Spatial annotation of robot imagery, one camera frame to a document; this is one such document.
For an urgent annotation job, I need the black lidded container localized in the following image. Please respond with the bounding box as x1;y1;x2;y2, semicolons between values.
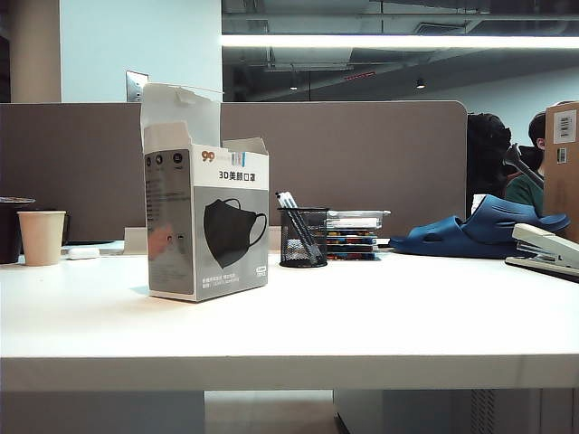
0;196;36;265

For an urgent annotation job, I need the white grey stapler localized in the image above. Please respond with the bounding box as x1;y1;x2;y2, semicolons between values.
504;222;579;284

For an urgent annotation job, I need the flat-lying blue rubber slipper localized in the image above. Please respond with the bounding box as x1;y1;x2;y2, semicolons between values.
388;215;521;259

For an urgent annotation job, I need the white capped pen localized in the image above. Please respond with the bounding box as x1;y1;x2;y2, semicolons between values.
282;191;327;264
274;191;320;266

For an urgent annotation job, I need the colourful flat book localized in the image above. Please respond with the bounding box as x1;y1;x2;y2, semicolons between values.
326;238;378;250
326;228;379;240
326;249;384;261

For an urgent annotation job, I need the black chair headrest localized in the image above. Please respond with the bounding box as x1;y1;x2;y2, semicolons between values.
502;142;546;186

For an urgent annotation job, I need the white grey mask box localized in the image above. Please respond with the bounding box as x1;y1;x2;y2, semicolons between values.
139;82;271;303

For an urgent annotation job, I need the brown desk partition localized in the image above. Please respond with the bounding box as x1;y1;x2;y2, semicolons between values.
0;99;469;243

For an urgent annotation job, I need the clear plastic tray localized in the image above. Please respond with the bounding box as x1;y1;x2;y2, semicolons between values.
325;208;392;230

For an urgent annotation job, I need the tilted blue rubber slipper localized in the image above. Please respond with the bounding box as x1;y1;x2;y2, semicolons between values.
463;193;572;241

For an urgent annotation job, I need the silver wall switch plate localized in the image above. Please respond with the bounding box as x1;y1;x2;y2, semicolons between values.
125;70;150;104

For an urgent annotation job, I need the long ceiling light strip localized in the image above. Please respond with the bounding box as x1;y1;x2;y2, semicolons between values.
220;33;579;49

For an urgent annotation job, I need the beige paper cup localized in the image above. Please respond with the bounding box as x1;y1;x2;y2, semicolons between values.
16;210;67;267

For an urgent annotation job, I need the black mesh pen holder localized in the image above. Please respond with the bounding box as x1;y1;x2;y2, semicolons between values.
277;206;329;268

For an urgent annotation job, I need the brown cardboard box with labels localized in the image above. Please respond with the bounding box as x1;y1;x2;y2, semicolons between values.
542;99;579;243

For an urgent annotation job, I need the seated person in green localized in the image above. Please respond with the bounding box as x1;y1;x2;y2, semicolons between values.
505;111;548;213

